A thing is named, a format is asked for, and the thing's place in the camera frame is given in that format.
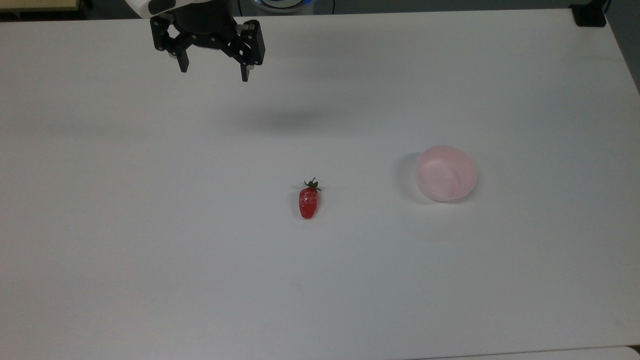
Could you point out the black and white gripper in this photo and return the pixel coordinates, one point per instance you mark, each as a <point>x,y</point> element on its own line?
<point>205,22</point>

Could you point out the red strawberry with green stem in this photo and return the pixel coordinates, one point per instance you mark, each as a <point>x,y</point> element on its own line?
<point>309,201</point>

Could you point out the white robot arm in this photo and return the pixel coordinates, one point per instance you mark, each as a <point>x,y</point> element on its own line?
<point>141,6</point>

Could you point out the pink plastic bowl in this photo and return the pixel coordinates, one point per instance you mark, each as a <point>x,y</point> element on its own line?
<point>446,174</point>

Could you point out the wooden side table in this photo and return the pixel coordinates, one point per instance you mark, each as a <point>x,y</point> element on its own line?
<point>37,4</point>

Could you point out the black table clamp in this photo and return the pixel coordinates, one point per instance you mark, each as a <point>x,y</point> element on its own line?
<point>590,14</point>

